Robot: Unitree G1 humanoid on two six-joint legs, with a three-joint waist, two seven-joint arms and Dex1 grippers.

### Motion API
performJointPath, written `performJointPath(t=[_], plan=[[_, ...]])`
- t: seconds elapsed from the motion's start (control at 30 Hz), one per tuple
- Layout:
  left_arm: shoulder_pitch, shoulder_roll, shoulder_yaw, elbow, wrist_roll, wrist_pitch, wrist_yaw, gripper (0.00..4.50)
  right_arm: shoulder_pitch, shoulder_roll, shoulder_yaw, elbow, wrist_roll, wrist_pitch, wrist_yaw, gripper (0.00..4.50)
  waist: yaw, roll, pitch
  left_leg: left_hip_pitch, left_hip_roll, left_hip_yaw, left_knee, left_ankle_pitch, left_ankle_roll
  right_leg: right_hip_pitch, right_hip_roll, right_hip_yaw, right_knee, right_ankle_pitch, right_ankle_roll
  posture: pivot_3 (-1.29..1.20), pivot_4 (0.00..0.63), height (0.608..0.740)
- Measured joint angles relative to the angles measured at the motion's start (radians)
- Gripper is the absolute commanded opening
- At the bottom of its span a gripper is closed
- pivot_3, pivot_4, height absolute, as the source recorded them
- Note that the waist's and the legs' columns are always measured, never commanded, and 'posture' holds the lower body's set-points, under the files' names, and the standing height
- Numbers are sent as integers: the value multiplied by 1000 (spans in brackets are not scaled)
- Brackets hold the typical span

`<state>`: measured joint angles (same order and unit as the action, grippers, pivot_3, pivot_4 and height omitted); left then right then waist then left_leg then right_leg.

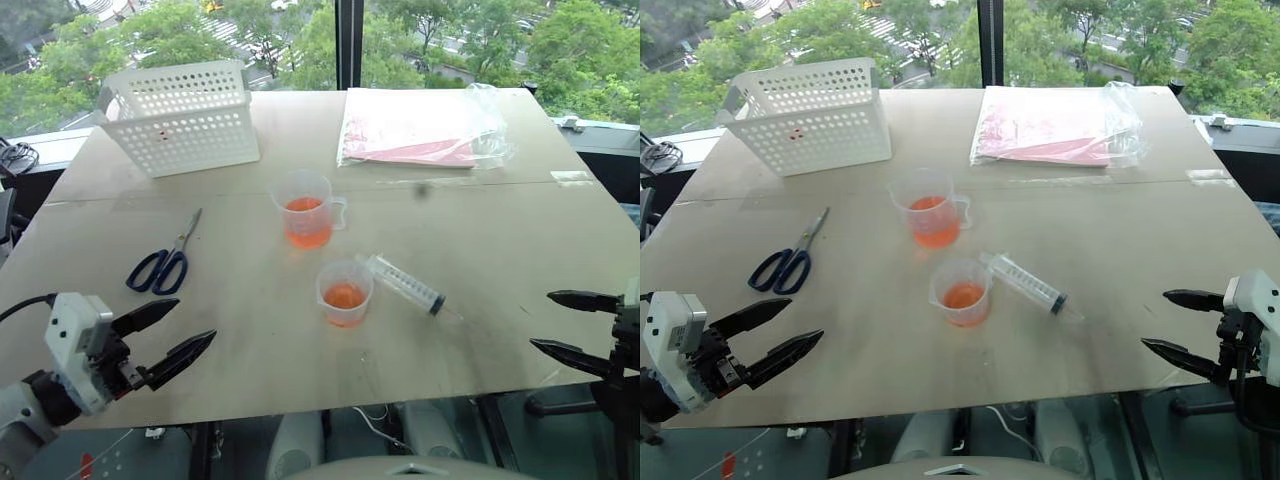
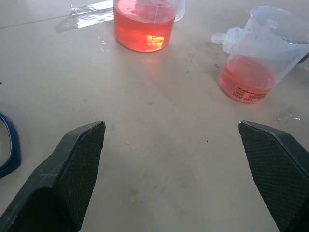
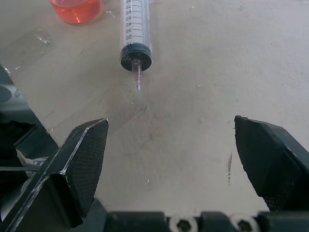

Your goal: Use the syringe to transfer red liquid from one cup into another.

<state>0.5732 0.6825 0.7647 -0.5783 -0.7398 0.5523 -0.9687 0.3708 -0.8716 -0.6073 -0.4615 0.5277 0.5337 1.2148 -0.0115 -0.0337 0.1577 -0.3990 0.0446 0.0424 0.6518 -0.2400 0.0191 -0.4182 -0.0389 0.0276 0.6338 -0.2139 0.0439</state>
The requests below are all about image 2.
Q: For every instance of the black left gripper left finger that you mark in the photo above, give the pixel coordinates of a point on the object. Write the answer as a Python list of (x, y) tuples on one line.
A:
[(60, 178)]

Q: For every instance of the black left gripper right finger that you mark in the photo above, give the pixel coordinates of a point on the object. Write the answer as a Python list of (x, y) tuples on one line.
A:
[(275, 164)]

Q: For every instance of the small clear measuring cup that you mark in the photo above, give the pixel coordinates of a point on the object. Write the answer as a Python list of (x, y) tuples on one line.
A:
[(253, 72)]

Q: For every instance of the beaker with red liquid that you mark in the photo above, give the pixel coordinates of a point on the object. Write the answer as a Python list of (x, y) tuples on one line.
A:
[(144, 26)]

